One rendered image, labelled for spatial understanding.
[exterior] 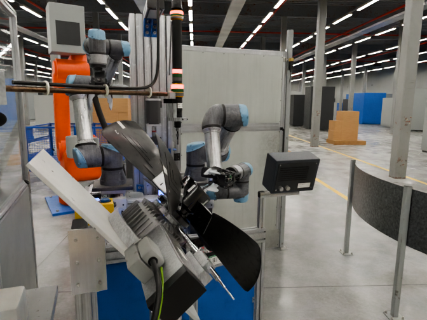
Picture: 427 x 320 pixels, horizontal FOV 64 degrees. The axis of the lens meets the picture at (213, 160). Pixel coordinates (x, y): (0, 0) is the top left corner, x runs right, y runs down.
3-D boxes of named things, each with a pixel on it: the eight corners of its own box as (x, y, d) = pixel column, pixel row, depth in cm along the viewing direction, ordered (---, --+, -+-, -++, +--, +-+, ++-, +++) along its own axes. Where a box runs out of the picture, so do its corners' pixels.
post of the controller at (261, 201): (259, 228, 180) (260, 192, 177) (257, 226, 183) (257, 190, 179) (264, 228, 181) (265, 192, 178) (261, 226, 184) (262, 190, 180)
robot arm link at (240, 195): (224, 199, 173) (225, 178, 171) (245, 198, 176) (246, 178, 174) (229, 204, 165) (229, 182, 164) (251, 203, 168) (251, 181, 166)
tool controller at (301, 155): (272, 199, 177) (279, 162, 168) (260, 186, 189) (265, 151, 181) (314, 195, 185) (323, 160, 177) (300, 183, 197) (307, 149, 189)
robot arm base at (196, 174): (181, 176, 220) (181, 161, 218) (204, 175, 223) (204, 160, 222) (185, 181, 205) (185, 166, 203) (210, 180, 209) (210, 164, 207)
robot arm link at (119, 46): (110, 99, 210) (133, 54, 170) (91, 99, 204) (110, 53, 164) (107, 82, 213) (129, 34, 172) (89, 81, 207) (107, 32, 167)
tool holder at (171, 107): (174, 121, 115) (174, 91, 113) (159, 120, 119) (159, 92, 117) (191, 120, 122) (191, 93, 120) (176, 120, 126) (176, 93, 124)
